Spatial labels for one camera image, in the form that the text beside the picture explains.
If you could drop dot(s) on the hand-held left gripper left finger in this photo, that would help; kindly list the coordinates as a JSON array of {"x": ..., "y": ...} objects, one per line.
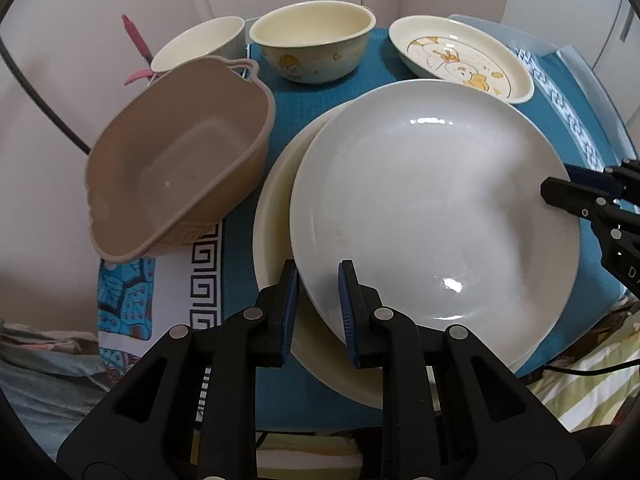
[{"x": 289, "y": 306}]

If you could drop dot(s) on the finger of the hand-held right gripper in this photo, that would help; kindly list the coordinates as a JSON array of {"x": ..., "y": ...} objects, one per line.
[
  {"x": 590, "y": 177},
  {"x": 562, "y": 194}
]

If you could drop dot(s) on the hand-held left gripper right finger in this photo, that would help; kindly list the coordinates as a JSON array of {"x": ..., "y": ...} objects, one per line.
[{"x": 346, "y": 310}]

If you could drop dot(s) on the large cream plate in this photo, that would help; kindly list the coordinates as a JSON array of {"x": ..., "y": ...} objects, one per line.
[{"x": 272, "y": 240}]

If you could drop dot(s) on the large white plate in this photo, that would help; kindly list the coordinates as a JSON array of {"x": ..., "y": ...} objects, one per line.
[{"x": 425, "y": 200}]

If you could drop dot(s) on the cream plate with duck print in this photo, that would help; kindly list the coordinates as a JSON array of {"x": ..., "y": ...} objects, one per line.
[{"x": 450, "y": 55}]

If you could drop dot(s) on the brown plastic basin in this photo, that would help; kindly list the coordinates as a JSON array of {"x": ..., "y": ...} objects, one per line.
[{"x": 175, "y": 160}]

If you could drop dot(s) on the cream bowl with cartoon print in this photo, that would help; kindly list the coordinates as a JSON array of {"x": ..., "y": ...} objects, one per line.
[{"x": 310, "y": 30}]

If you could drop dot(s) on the plain cream bowl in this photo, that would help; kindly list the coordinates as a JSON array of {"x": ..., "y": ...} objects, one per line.
[{"x": 200, "y": 40}]

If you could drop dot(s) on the green striped bedding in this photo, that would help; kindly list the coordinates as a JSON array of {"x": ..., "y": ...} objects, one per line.
[{"x": 595, "y": 400}]

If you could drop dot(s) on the blue patterned tablecloth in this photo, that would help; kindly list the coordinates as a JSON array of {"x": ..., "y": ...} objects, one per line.
[{"x": 300, "y": 110}]

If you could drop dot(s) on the printed blanket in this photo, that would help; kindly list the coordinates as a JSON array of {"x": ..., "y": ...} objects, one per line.
[{"x": 50, "y": 375}]

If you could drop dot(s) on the pink plastic tool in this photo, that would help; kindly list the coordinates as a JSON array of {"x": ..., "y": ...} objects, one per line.
[{"x": 134, "y": 32}]

